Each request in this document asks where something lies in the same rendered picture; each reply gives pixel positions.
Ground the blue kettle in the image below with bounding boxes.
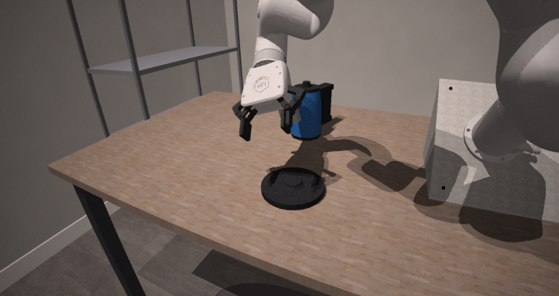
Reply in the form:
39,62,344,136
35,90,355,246
291,80,334,141

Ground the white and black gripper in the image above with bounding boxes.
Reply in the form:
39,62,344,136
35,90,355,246
232,58,306,141

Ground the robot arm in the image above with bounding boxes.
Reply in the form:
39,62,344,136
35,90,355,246
254,0,559,164

